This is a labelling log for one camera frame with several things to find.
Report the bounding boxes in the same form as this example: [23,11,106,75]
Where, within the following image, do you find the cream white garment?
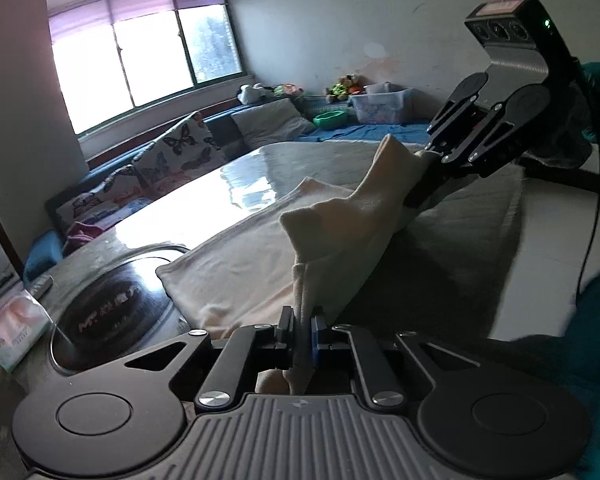
[157,136,429,394]

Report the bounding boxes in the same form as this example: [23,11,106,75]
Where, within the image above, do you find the clear plastic storage box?
[349,88,413,125]

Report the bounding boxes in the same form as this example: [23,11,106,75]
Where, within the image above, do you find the colourful plush toys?
[325,74,364,103]

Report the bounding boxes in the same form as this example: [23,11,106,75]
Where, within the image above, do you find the green plastic bowl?
[313,110,349,130]

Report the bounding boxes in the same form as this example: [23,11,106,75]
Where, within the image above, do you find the black round induction cooktop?
[48,246,190,375]

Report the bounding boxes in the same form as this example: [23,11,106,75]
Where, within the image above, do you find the grey cushion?
[230,98,315,150]

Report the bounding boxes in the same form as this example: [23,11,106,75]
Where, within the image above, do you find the white plush toy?
[236,82,275,105]

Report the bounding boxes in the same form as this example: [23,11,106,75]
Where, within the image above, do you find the long butterfly print pillow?
[55,165,151,232]

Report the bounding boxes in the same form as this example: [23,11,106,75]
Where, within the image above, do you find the large butterfly print pillow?
[132,112,226,198]

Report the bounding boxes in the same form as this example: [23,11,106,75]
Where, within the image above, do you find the pink purple cloth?
[62,221,104,256]

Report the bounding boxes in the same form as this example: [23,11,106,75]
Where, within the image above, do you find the grey remote control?
[27,274,54,299]

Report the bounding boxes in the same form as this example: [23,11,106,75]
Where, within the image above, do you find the blue corner sofa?
[23,103,428,283]

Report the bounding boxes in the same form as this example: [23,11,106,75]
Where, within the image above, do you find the pink tissue pack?
[0,290,52,372]

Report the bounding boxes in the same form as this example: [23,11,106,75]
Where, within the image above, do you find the black cable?
[574,142,600,306]

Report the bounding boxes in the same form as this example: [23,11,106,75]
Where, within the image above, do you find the window with green frame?
[48,0,245,136]

